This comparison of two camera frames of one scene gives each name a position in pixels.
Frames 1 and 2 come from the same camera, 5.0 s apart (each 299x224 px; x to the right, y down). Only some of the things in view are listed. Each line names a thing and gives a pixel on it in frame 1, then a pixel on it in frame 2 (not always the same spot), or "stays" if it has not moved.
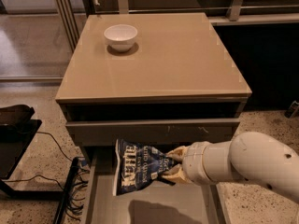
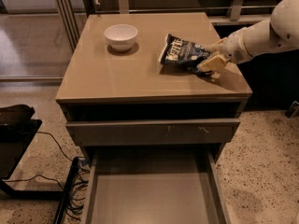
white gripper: (195, 162) → (234, 49)
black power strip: (77, 163) stays
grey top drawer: (156, 132) stays
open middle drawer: (163, 204) stays
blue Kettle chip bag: (139, 166) → (179, 57)
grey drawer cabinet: (161, 78) stays
